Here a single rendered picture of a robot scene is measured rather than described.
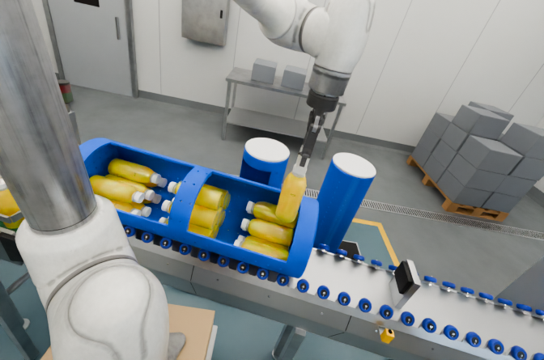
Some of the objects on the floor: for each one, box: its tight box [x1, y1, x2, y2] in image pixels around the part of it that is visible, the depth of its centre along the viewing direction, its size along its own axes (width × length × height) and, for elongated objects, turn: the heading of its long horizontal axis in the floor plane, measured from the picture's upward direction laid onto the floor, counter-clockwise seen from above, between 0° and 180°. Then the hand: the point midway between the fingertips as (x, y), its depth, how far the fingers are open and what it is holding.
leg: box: [272, 324, 293, 360], centre depth 136 cm, size 6×6×63 cm
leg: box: [278, 327, 306, 360], centre depth 124 cm, size 6×6×63 cm
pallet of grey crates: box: [406, 101, 544, 222], centre depth 346 cm, size 120×80×119 cm
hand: (302, 161), depth 71 cm, fingers closed on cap, 4 cm apart
